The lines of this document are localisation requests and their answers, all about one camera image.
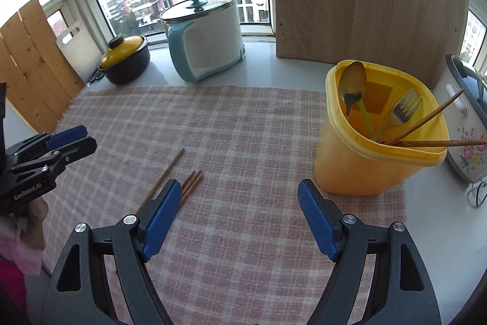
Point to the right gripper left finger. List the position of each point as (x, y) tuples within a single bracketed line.
[(94, 260)]

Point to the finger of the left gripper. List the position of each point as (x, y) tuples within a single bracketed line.
[(64, 138), (64, 152)]

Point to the white cutting board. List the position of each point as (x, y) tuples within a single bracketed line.
[(80, 50)]

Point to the wooden chopstick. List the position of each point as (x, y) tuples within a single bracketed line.
[(188, 179), (439, 143), (183, 199), (149, 196), (425, 119), (193, 180)]

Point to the floral white rice cooker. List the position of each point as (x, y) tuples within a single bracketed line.
[(465, 117)]

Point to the metal spoon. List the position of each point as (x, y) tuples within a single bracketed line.
[(352, 85)]

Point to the left hand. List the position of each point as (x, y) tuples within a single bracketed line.
[(22, 237)]

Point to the green plastic spoon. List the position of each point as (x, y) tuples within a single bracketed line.
[(366, 118)]

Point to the metal fork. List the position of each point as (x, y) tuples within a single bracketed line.
[(401, 112)]

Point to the yellow plastic utensil container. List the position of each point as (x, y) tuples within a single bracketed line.
[(347, 161)]

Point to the black pot yellow lid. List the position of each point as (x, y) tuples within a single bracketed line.
[(125, 59)]

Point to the white teal electric cooker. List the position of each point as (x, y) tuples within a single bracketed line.
[(204, 37)]

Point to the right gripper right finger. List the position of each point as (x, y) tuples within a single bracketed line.
[(401, 290)]

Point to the pink plaid tablecloth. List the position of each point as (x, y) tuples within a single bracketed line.
[(240, 250)]

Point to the pine plank board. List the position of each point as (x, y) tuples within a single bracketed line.
[(40, 82)]

